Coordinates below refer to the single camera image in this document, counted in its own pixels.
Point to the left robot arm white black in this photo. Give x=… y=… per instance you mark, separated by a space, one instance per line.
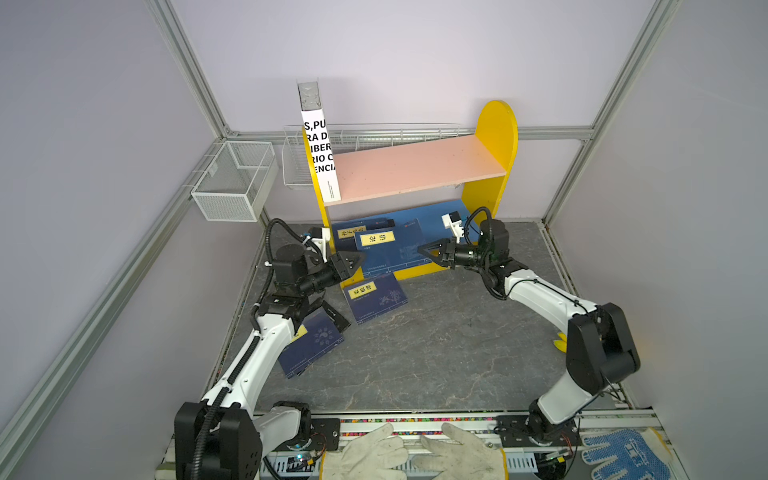
x=220 y=436

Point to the dark blue book left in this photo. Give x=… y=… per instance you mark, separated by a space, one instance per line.
x=317 y=336

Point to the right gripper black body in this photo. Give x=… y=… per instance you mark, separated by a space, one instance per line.
x=465 y=256

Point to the white mesh basket left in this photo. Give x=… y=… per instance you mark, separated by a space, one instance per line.
x=235 y=185

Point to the white work glove centre left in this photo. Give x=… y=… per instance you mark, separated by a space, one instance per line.
x=376 y=455

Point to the white work glove centre right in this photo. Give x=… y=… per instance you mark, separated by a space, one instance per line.
x=465 y=456

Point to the white book black lettering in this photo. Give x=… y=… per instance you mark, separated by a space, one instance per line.
x=315 y=127

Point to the yellow bananas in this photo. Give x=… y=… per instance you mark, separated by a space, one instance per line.
x=561 y=343

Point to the white work glove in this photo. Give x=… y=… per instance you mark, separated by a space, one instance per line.
x=376 y=455
x=465 y=456

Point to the yellow shelf pink blue boards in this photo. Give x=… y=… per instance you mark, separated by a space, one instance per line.
x=480 y=162

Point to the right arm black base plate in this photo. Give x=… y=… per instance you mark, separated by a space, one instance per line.
x=516 y=431

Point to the blue dotted glove right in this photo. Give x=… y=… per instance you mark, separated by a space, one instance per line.
x=628 y=454

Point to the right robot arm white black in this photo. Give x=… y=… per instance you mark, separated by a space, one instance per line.
x=599 y=347

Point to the blue book yellow label top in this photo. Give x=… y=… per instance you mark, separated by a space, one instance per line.
x=374 y=297

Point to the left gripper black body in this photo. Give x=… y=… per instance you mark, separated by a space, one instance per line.
x=318 y=277

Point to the blue bottom book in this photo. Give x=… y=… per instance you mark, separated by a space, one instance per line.
x=392 y=248

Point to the white wire rack rear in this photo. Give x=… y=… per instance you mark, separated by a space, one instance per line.
x=348 y=138

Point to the blue book with barcode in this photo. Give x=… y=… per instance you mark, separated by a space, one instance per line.
x=349 y=229

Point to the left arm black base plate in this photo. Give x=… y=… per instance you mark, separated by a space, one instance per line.
x=316 y=434

